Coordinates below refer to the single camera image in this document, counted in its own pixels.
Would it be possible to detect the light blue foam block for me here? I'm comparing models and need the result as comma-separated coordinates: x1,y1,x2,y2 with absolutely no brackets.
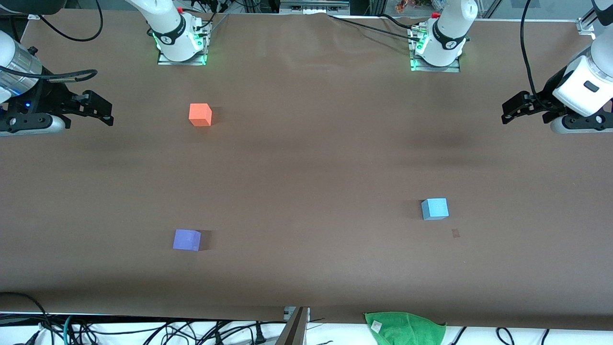
421,198,450,221

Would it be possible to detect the orange foam block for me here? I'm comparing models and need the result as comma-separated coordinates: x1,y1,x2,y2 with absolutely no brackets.
189,103,213,127

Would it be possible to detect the purple foam block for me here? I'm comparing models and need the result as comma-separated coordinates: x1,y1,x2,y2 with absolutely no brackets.
172,229,202,252

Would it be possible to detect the brown table cover sheet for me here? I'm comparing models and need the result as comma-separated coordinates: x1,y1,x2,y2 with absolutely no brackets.
0,10,613,331

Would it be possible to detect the silver metal device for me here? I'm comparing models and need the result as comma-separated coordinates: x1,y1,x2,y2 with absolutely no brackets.
280,0,350,15

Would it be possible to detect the green microfibre cloth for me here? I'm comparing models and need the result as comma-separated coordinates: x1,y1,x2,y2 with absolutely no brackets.
364,311,447,345

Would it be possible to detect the aluminium profile bar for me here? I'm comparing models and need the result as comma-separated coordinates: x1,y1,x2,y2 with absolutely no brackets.
275,307,310,345

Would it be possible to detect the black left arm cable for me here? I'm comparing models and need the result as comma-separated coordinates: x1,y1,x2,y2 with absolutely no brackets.
520,0,551,104

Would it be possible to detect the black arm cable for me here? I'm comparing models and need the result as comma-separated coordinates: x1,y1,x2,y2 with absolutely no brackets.
36,0,103,42
520,0,551,104

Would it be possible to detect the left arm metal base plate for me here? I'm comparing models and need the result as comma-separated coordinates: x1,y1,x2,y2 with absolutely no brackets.
409,26,461,73

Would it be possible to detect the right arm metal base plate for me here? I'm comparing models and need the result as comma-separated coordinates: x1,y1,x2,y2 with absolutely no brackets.
157,22,207,66

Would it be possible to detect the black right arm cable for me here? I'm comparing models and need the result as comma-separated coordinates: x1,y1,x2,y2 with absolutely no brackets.
36,0,103,42

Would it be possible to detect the black cable on table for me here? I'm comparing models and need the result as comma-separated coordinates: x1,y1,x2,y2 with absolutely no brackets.
328,13,424,39

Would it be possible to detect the black looped floor cable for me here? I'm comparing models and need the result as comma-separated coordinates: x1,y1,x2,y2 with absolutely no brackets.
0,292,52,345

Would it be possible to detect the black cable tangle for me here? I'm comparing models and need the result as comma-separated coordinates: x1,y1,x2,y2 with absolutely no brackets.
72,319,288,345

